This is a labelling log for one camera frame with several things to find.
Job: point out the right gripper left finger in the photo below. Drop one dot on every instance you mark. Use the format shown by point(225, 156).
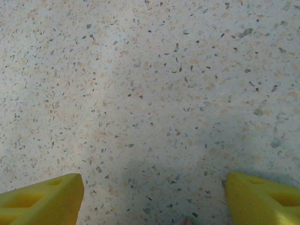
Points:
point(42, 204)

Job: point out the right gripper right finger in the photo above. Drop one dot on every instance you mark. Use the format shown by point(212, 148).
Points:
point(262, 201)

